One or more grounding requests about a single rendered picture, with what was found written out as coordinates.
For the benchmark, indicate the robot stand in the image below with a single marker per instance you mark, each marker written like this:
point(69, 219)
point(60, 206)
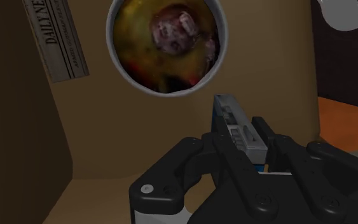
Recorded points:
point(346, 65)

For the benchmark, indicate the grey and blue remote control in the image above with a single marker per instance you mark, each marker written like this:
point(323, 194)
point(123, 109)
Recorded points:
point(243, 133)

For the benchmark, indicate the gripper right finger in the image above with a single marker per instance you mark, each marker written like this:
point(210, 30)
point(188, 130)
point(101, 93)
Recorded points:
point(315, 167)

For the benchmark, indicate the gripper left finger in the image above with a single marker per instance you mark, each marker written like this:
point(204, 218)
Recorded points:
point(178, 164)

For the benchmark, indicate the folded grey newspaper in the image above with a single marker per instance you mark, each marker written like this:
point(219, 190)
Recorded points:
point(57, 40)

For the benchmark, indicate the white bowl with food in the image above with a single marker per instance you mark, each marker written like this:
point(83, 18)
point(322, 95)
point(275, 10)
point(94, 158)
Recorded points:
point(166, 46)

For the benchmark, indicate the brown table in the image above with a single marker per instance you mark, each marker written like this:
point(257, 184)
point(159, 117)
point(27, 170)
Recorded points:
point(268, 68)

